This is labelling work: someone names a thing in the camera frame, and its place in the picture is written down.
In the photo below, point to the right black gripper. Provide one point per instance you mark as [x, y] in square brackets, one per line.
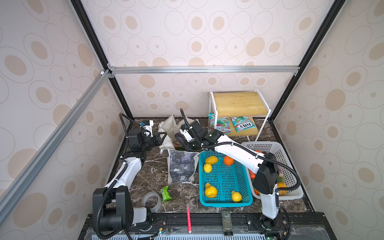
[184, 143]

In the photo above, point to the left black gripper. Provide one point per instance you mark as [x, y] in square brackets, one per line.
[157, 139]

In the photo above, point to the cream canvas tote bag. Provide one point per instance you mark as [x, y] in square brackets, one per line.
[182, 165]

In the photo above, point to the orange tangerine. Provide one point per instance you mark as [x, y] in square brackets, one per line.
[228, 161]

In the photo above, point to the green yellow snack bag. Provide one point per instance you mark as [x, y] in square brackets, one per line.
[178, 147]

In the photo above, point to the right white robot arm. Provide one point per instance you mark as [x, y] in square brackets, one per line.
[266, 168]

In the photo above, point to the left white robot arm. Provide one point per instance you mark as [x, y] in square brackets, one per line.
[113, 210]

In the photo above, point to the teal red snack bag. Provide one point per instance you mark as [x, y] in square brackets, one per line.
[223, 124]

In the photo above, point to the green Fox's candy bag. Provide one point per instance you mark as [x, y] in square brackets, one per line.
[242, 123]

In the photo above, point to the bumpy yellow citron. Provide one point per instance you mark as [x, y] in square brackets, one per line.
[211, 160]

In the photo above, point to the small yellow lemon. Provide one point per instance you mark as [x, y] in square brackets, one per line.
[207, 168]

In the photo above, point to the teal plastic basket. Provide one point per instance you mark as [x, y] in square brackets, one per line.
[225, 179]

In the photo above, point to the green crumpled wrapper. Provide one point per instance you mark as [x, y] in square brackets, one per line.
[165, 194]

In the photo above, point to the clear tape roll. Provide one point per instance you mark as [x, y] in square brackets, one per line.
[152, 201]

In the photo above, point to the orange carrot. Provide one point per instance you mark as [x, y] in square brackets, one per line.
[252, 175]

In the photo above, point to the yellow lemon front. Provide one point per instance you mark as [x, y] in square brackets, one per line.
[236, 197]

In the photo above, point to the pink marker pen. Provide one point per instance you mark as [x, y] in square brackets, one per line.
[189, 222]

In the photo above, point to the yellow orange potato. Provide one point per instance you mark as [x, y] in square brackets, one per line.
[282, 188]

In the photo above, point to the diagonal aluminium frame bar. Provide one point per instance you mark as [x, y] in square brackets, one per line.
[21, 184]

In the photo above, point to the horizontal aluminium frame bar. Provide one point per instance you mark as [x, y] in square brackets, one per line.
[204, 70]

